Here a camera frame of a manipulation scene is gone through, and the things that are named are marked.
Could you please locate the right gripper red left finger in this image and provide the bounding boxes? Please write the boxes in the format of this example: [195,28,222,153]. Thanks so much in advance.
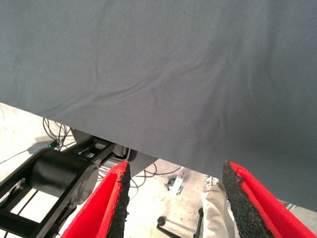
[60,160,131,238]

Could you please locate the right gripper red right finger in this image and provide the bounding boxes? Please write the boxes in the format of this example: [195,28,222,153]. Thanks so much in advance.
[221,160,317,238]

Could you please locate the person leg beige trousers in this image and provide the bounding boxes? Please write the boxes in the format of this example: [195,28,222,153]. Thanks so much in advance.
[200,184,242,238]

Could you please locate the black chair base with caster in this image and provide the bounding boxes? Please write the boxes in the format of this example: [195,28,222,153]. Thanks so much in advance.
[157,207,206,238]

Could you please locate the white shoe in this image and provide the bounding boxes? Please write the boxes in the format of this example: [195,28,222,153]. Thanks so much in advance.
[203,173,221,188]

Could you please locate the black frame with cylinder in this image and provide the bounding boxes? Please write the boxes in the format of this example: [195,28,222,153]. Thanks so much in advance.
[0,137,129,238]

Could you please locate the white caster bracket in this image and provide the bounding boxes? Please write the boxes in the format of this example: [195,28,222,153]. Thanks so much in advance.
[164,166,187,198]

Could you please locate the black floor cable bundle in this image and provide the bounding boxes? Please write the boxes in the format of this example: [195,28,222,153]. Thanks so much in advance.
[42,118,75,152]

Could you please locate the thin grey floor cable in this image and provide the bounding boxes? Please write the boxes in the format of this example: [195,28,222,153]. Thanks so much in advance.
[0,148,33,165]

